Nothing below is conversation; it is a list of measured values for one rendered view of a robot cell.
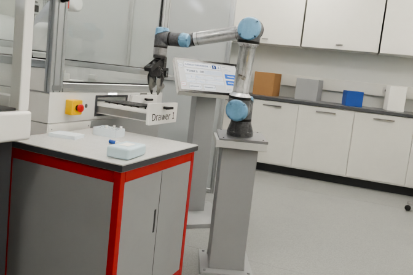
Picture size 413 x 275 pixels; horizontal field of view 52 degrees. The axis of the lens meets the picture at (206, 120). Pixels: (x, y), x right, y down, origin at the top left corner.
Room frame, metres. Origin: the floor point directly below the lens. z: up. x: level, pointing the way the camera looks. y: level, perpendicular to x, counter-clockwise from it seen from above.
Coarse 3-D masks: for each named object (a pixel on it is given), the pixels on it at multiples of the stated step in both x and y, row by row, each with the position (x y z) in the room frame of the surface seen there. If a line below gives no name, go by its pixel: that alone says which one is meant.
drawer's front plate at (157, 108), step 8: (152, 104) 2.09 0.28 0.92; (160, 104) 2.17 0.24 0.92; (168, 104) 2.24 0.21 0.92; (176, 104) 2.33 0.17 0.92; (152, 112) 2.10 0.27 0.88; (160, 112) 2.17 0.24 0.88; (168, 112) 2.25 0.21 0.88; (176, 112) 2.34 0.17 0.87; (160, 120) 2.18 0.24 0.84; (168, 120) 2.26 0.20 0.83
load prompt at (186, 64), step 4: (184, 64) 3.12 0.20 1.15; (188, 64) 3.13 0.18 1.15; (192, 64) 3.15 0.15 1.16; (196, 64) 3.16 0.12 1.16; (200, 64) 3.18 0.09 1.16; (204, 64) 3.19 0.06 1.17; (208, 64) 3.21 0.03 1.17; (212, 64) 3.22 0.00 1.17; (200, 68) 3.15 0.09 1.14; (204, 68) 3.17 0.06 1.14; (208, 68) 3.18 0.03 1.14; (212, 68) 3.20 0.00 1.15; (216, 68) 3.21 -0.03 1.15; (220, 68) 3.23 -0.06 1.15
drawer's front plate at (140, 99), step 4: (132, 96) 2.49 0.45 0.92; (136, 96) 2.53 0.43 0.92; (140, 96) 2.57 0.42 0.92; (144, 96) 2.61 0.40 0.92; (148, 96) 2.65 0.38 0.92; (152, 96) 2.70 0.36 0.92; (156, 96) 2.74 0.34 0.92; (132, 100) 2.49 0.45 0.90; (136, 100) 2.53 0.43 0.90; (140, 100) 2.57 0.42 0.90; (144, 100) 2.62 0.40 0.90; (156, 100) 2.74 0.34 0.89
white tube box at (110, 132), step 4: (96, 128) 1.97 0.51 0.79; (100, 128) 1.97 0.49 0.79; (104, 128) 1.96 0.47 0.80; (108, 128) 1.99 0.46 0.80; (112, 128) 2.01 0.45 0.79; (116, 128) 2.02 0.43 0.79; (96, 132) 1.97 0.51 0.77; (100, 132) 1.96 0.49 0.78; (104, 132) 1.96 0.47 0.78; (108, 132) 1.95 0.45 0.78; (112, 132) 1.94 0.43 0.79; (116, 132) 1.94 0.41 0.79; (120, 132) 1.98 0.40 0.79; (124, 132) 2.02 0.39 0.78; (104, 136) 1.96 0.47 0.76; (108, 136) 1.95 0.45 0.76; (112, 136) 1.94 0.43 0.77; (116, 136) 1.95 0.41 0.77; (120, 136) 1.99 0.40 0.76
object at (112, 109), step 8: (104, 104) 2.21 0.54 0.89; (112, 104) 2.19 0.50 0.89; (96, 112) 2.23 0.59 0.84; (104, 112) 2.20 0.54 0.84; (112, 112) 2.18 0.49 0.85; (120, 112) 2.16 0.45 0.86; (128, 112) 2.14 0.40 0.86; (136, 112) 2.12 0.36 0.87; (144, 112) 2.11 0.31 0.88; (144, 120) 2.10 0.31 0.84
